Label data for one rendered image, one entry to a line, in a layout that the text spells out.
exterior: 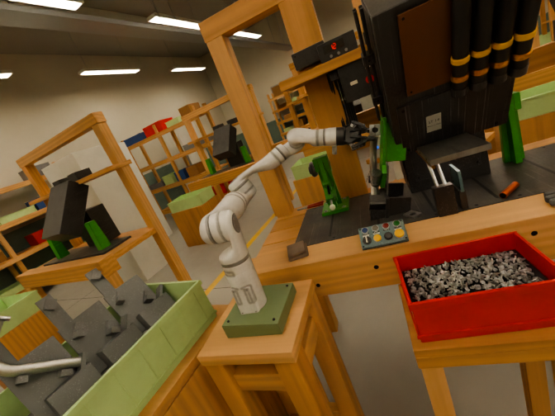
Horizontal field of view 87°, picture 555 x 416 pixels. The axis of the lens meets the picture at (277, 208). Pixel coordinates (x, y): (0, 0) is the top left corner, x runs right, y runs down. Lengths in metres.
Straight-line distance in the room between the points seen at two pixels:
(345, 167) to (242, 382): 1.06
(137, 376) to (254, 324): 0.38
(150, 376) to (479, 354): 0.89
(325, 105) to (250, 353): 1.12
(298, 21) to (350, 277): 1.12
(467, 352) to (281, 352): 0.44
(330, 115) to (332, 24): 10.06
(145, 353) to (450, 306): 0.86
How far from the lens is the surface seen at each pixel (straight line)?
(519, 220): 1.08
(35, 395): 1.25
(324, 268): 1.07
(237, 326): 0.95
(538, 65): 1.75
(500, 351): 0.86
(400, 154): 1.17
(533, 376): 1.28
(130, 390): 1.07
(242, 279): 0.90
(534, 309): 0.85
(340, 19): 11.46
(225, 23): 1.63
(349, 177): 1.56
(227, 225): 0.83
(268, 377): 0.99
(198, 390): 1.18
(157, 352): 1.10
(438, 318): 0.81
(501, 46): 1.01
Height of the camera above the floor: 1.42
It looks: 17 degrees down
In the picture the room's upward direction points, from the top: 22 degrees counter-clockwise
